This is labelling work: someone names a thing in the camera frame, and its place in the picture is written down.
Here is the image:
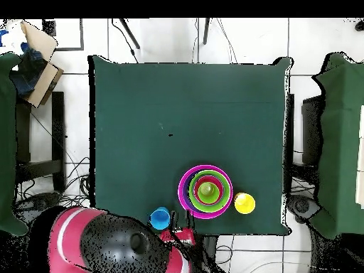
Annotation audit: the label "large pink bowl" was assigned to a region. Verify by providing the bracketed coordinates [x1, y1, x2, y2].
[178, 164, 234, 220]

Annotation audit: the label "purple bowl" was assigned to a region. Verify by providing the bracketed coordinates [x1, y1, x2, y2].
[181, 168, 230, 215]

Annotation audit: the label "green cup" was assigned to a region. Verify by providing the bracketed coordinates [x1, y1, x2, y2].
[197, 181, 220, 205]

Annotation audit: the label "small pink bowl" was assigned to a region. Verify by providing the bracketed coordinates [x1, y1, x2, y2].
[193, 175, 225, 206]

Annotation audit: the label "green bowl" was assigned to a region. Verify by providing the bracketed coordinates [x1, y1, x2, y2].
[188, 169, 232, 213]

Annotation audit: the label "blue cup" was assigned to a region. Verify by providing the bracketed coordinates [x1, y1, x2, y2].
[149, 206, 172, 230]

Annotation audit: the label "yellow cup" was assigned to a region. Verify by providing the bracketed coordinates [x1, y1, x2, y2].
[233, 192, 256, 215]

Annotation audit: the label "dark green tablecloth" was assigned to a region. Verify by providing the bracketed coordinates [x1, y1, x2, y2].
[87, 54, 294, 237]

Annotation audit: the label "green cloth side table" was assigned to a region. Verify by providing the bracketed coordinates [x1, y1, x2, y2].
[311, 52, 364, 240]
[0, 52, 29, 237]

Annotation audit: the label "black tripod leg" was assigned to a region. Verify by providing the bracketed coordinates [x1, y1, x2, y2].
[118, 18, 141, 50]
[202, 17, 212, 46]

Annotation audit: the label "dark blue bag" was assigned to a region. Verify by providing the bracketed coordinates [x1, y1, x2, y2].
[11, 42, 48, 99]

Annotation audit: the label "cardboard box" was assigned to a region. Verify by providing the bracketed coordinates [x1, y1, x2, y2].
[9, 20, 65, 109]

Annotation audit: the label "tangle of black cables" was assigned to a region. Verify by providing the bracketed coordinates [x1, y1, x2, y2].
[15, 156, 92, 210]

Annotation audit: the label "grey pedestal foot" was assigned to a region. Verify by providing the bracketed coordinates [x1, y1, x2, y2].
[287, 194, 322, 224]
[14, 191, 62, 221]

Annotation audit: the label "black chair frame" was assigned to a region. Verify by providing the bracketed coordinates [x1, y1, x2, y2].
[284, 92, 296, 194]
[15, 90, 67, 194]

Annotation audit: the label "black square frame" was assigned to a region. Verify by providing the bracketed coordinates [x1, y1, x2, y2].
[41, 18, 85, 52]

